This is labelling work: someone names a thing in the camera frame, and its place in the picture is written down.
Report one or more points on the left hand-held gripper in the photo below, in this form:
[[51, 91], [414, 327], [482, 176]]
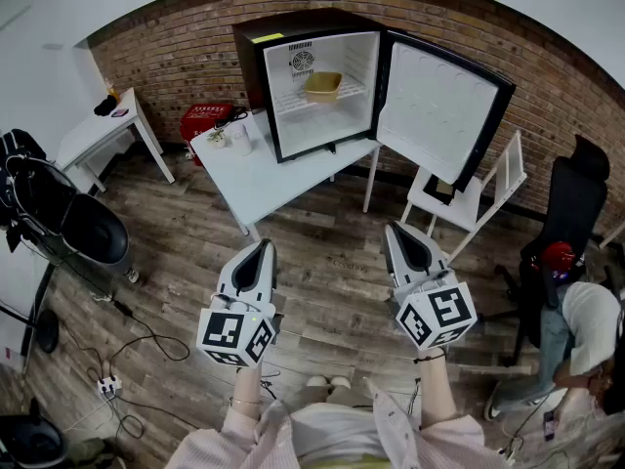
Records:
[[224, 330]]

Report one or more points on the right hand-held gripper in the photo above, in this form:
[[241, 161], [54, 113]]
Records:
[[439, 311]]

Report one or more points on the yellow plastic tray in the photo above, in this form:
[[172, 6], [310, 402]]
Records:
[[322, 91]]

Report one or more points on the black mini fridge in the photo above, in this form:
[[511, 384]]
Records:
[[293, 22]]

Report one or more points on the person's left forearm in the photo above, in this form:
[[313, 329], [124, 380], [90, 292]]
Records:
[[246, 389]]

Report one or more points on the person's right forearm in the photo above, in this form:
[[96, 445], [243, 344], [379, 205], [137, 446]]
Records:
[[434, 389]]

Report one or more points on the black framed tablet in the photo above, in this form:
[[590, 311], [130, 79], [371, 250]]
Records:
[[437, 191]]

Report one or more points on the white wooden chair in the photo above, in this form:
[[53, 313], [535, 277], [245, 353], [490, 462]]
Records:
[[464, 203]]

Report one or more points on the white rectangular table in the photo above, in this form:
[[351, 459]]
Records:
[[244, 179]]

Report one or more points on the person's left shoe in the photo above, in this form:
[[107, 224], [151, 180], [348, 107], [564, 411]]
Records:
[[316, 381]]

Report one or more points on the person's shoe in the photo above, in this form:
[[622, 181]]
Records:
[[341, 382], [316, 381]]

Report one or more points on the person's right shoe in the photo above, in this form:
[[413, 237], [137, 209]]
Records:
[[341, 382]]

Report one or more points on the white cup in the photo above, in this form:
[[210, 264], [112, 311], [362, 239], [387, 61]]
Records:
[[241, 140]]

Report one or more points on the small potted plant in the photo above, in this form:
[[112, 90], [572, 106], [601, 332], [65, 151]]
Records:
[[216, 137]]

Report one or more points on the red helmet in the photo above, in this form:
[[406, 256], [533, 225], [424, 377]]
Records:
[[556, 254]]

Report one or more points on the black shell chair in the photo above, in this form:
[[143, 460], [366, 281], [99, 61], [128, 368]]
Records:
[[93, 227]]

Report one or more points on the red plastic basket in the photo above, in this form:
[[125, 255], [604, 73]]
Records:
[[205, 115]]

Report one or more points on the person's body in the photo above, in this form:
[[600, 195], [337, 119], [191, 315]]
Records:
[[332, 433]]

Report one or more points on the white power strip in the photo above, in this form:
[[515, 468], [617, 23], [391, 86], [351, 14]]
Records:
[[108, 385]]

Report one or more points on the black office chair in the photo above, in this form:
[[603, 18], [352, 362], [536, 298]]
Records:
[[576, 198]]

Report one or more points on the black pole stand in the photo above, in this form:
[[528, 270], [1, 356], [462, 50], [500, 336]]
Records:
[[47, 332]]

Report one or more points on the pink phone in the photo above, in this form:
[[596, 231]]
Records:
[[119, 112]]

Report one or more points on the white side table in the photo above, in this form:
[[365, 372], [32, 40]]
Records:
[[97, 125]]

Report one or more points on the purple phone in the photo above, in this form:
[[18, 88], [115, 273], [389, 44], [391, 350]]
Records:
[[550, 425]]

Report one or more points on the black cloth bundle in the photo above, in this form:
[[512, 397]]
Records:
[[105, 105]]

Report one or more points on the orange bottle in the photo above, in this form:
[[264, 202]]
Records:
[[112, 90]]

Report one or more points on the black round device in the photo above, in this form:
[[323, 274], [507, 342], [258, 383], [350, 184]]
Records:
[[29, 442]]

